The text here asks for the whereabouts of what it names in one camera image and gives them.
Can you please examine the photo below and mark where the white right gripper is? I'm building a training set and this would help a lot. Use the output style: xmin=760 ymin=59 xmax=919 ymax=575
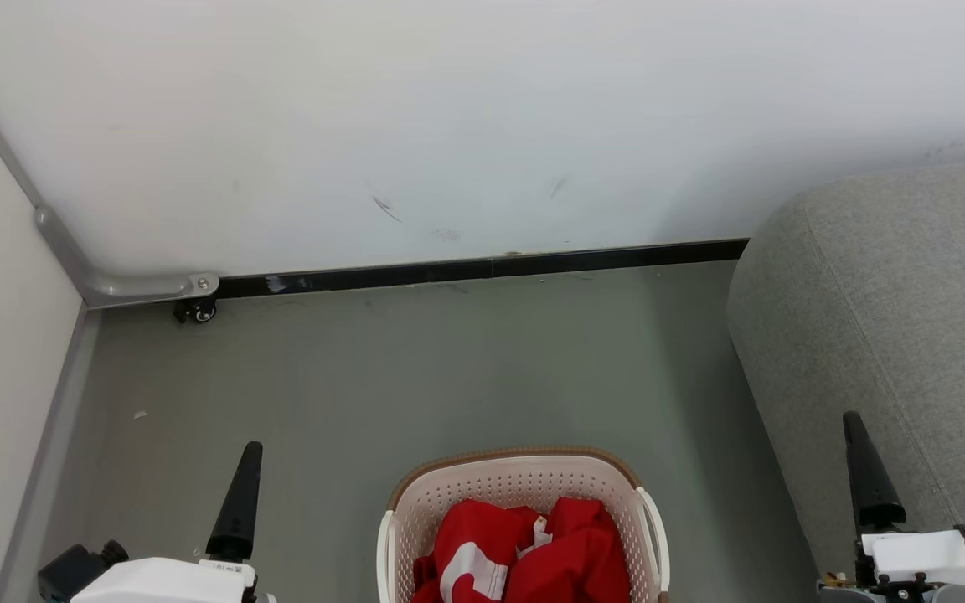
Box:
xmin=843 ymin=410 xmax=965 ymax=587

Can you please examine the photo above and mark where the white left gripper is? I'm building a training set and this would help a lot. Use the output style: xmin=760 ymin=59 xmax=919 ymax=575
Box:
xmin=70 ymin=441 xmax=265 ymax=603

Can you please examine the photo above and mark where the red garment wide white band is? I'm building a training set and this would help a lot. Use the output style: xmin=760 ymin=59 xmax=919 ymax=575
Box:
xmin=410 ymin=500 xmax=550 ymax=603

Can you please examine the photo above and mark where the grey fabric sofa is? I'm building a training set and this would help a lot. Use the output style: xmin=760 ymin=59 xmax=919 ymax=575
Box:
xmin=725 ymin=163 xmax=965 ymax=579

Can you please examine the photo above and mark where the small black caster wheel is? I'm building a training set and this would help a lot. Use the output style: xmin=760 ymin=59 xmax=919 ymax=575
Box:
xmin=173 ymin=297 xmax=218 ymax=325

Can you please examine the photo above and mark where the cream perforated laundry basket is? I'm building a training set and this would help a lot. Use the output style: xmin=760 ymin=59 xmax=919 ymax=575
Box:
xmin=376 ymin=446 xmax=672 ymax=603

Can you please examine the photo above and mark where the grey partition bottom rail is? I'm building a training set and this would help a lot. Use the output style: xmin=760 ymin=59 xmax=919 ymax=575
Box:
xmin=0 ymin=306 xmax=102 ymax=603

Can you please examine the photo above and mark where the grey metal corner frame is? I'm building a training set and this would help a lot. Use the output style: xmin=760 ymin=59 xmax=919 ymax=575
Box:
xmin=0 ymin=50 xmax=221 ymax=309

